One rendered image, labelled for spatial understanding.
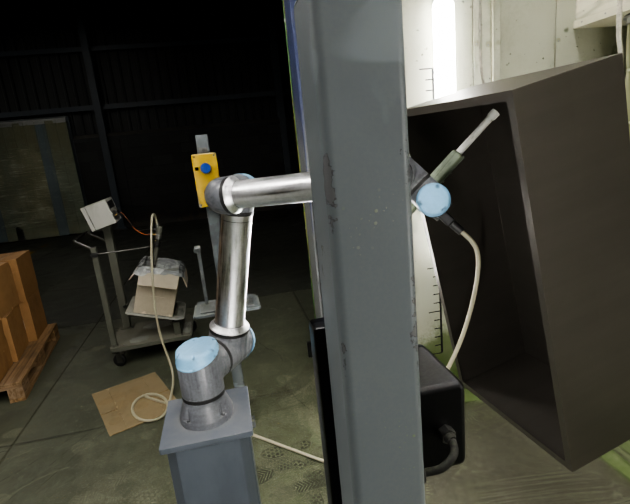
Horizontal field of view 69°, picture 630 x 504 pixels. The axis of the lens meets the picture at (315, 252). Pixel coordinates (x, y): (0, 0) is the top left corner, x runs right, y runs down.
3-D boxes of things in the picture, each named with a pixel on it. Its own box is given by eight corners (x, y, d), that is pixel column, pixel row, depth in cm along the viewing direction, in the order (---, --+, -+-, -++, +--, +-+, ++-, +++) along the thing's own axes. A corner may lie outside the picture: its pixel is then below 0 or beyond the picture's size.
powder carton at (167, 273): (132, 293, 391) (139, 249, 385) (184, 299, 403) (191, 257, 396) (122, 314, 341) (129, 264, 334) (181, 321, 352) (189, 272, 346)
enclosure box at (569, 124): (525, 352, 208) (476, 84, 174) (655, 425, 152) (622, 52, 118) (460, 383, 201) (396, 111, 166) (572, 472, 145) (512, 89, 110)
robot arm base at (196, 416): (178, 436, 154) (173, 410, 151) (182, 405, 172) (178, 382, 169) (234, 424, 157) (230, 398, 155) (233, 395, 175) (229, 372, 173)
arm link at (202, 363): (172, 398, 158) (163, 352, 154) (202, 374, 173) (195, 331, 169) (207, 405, 152) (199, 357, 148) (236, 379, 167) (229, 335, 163)
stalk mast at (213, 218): (249, 419, 269) (207, 134, 230) (250, 425, 264) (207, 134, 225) (239, 421, 268) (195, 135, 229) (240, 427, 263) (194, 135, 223)
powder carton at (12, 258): (2, 294, 404) (-9, 255, 395) (39, 288, 411) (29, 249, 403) (-14, 307, 368) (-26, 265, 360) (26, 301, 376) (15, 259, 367)
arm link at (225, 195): (183, 183, 140) (400, 154, 111) (208, 178, 151) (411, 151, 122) (191, 220, 142) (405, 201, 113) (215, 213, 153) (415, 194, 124)
